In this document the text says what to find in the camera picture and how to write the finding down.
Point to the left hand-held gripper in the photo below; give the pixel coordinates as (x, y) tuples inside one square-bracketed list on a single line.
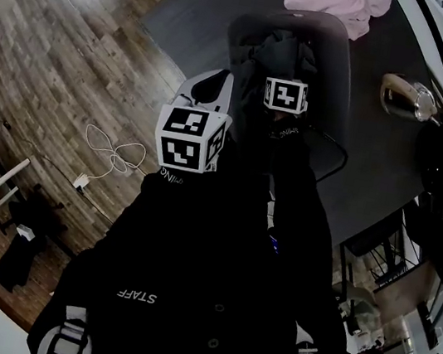
[(184, 123)]

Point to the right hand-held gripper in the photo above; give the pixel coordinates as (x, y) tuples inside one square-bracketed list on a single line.
[(285, 96)]

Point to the grey hooded garment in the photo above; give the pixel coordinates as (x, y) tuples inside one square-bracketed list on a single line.
[(280, 53)]

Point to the grey storage bin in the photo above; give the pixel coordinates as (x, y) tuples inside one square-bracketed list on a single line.
[(329, 85)]

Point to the pink clothes garment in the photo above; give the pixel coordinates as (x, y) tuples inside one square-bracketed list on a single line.
[(339, 2)]

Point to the person's right forearm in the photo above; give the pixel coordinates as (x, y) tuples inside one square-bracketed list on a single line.
[(291, 162)]

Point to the person's left forearm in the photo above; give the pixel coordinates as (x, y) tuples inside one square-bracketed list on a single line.
[(166, 205)]

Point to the small grey plastic block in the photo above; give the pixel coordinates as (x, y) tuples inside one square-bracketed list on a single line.
[(25, 232)]

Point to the clear glass kettle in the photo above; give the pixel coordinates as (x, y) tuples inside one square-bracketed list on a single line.
[(407, 100)]

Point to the black chair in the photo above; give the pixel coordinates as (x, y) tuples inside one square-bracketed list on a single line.
[(419, 224)]

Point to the person's black jacket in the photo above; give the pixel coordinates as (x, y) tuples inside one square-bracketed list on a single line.
[(196, 277)]

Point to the brown wooden board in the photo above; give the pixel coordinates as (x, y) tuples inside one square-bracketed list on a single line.
[(404, 291)]

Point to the black floor bag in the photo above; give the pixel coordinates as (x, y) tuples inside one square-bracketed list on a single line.
[(18, 260)]

